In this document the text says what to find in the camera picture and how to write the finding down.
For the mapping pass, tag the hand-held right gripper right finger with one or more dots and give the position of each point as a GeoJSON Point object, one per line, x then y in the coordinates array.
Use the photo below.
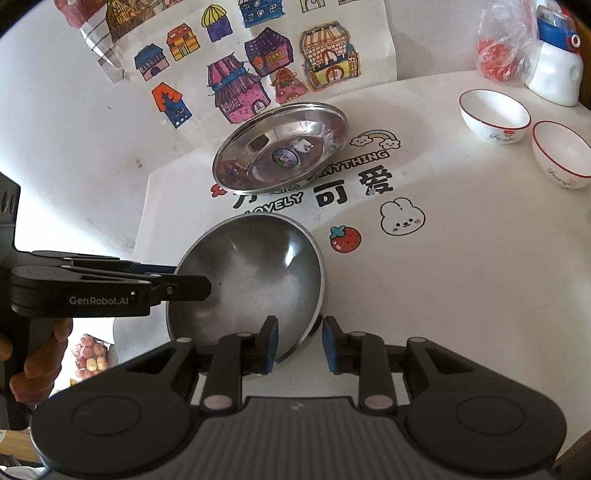
{"type": "Point", "coordinates": [330, 346]}

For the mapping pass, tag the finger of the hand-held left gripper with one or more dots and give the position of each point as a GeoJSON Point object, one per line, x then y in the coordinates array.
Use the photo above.
{"type": "Point", "coordinates": [184, 288]}
{"type": "Point", "coordinates": [157, 267]}

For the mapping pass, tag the coloured houses drawing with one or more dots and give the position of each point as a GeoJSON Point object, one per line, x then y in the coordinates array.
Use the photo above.
{"type": "Point", "coordinates": [369, 55]}

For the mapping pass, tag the clear plastic bag, red contents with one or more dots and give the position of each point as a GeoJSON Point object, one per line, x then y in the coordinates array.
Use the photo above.
{"type": "Point", "coordinates": [496, 55]}

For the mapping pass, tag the bag of round produce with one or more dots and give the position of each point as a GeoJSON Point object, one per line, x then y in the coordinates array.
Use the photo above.
{"type": "Point", "coordinates": [90, 355]}

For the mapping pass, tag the wide steel bowl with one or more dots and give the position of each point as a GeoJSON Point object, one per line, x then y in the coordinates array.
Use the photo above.
{"type": "Point", "coordinates": [249, 277]}

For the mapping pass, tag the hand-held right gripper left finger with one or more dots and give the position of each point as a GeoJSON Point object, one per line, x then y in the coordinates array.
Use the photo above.
{"type": "Point", "coordinates": [272, 344]}

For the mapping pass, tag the white and blue water bottle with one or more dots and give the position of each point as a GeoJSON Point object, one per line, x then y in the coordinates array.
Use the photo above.
{"type": "Point", "coordinates": [554, 74]}

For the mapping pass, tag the white printed tablecloth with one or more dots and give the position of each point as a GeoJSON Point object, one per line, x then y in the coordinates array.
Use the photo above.
{"type": "Point", "coordinates": [461, 277]}

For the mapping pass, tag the white bowl with red rim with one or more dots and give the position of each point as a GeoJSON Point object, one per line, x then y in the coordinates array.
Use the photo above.
{"type": "Point", "coordinates": [494, 110]}
{"type": "Point", "coordinates": [561, 152]}

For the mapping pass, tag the plain steel plate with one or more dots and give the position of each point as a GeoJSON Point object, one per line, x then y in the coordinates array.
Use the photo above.
{"type": "Point", "coordinates": [333, 145]}

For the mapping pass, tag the person's left hand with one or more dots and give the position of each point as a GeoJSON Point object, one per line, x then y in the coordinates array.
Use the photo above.
{"type": "Point", "coordinates": [44, 369]}

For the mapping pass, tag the steel plate with centre sticker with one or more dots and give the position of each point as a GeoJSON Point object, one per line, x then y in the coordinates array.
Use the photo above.
{"type": "Point", "coordinates": [258, 152]}

